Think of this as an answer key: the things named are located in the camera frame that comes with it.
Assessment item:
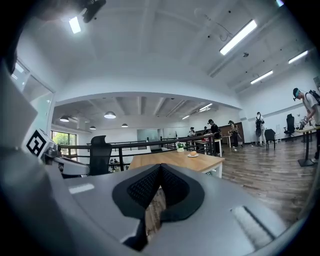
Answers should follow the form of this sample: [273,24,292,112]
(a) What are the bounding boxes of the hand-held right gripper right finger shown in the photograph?
[148,163,288,256]

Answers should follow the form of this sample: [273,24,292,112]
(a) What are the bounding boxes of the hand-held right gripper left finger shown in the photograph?
[62,163,162,252]

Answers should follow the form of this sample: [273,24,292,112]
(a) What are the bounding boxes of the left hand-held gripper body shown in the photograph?
[26,128,91,178]

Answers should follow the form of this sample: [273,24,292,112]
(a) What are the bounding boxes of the window with green view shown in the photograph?
[50,130,77,161]

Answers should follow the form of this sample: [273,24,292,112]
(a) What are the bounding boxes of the black mesh office chair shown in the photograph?
[89,135,113,176]

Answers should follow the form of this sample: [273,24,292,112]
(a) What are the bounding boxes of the wooden table with white legs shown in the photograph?
[219,134,234,149]
[127,149,226,179]

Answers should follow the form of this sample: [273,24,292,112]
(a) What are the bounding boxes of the black metal railing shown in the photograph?
[59,134,216,173]

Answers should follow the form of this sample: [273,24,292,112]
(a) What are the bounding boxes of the wooden table with black base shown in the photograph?
[294,124,320,168]

